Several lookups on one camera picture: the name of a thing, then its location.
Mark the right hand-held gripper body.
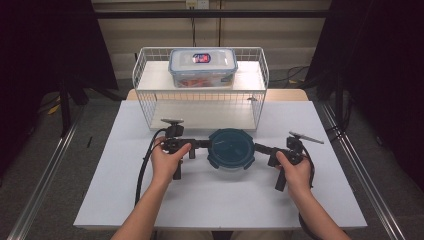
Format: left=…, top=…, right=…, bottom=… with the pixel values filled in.
left=268, top=130, right=325, bottom=193

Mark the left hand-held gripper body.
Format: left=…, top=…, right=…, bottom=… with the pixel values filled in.
left=160, top=118, right=197, bottom=181

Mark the dark teal round lid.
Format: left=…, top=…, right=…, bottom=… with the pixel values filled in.
left=206, top=128, right=257, bottom=171

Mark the white wire shelf rack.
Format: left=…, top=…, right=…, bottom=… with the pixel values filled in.
left=132, top=46, right=270, bottom=132

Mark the clear rectangular container blue-rimmed lid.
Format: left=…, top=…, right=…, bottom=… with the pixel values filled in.
left=168, top=47, right=239, bottom=89

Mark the person's right hand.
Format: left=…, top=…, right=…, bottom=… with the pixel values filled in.
left=275, top=151, right=314, bottom=201

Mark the person's left hand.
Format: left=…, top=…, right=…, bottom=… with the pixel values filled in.
left=150, top=136, right=193, bottom=188

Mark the wooden table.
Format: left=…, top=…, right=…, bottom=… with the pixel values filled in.
left=125, top=88, right=310, bottom=103

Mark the black metal stand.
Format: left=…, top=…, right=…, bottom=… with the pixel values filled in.
left=58, top=79, right=73, bottom=138

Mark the black curtain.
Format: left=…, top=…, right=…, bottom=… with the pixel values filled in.
left=304, top=0, right=424, bottom=191
left=0, top=0, right=119, bottom=178

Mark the black horizontal bar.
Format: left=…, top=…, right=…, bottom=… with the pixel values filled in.
left=94, top=9, right=331, bottom=20

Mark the yellow floor tape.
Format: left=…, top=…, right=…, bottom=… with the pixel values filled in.
left=46, top=96, right=63, bottom=116

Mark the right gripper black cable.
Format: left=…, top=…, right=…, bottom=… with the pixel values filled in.
left=297, top=149, right=317, bottom=240

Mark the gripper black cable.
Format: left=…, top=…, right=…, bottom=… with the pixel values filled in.
left=297, top=149, right=317, bottom=240
left=134, top=128, right=168, bottom=207

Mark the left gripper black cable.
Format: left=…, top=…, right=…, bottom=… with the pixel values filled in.
left=134, top=128, right=168, bottom=207

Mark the metal floor rail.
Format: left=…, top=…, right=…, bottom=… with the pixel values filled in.
left=320, top=101, right=407, bottom=240
left=6, top=99, right=85, bottom=240

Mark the black floor cable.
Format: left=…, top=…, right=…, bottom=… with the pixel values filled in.
left=269, top=65, right=312, bottom=85

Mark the white wall outlet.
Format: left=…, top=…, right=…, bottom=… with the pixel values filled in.
left=185, top=0, right=210, bottom=10

